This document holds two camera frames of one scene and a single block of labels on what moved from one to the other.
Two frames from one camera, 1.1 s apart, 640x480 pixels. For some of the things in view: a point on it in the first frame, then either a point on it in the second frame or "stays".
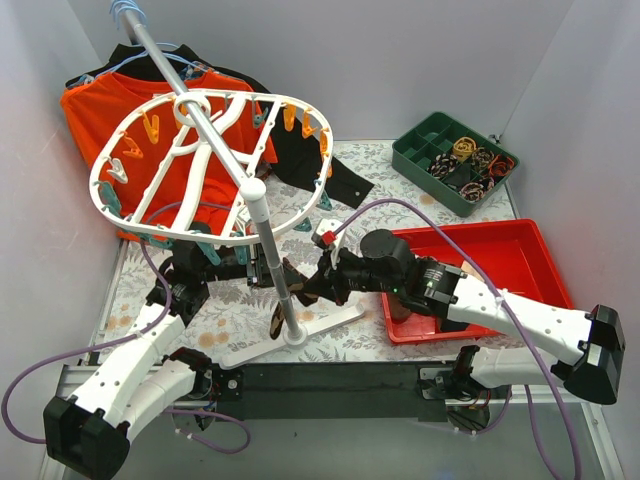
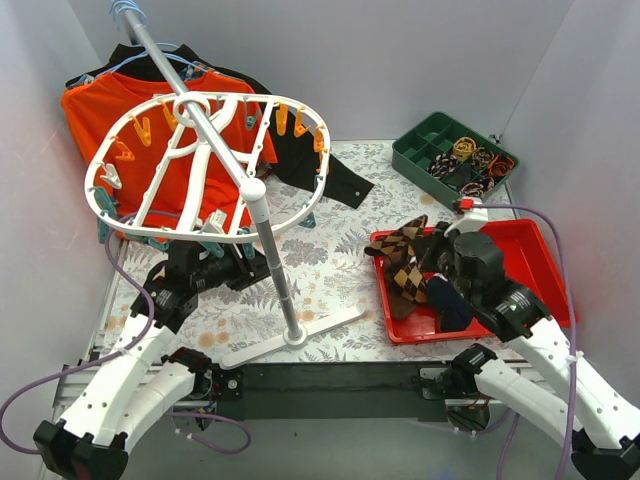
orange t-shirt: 170,159 stays
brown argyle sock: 294,281 -> 397,239
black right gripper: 331,275 -> 441,248
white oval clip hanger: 214,166 stays
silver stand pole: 254,188 stays
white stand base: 296,335 stays
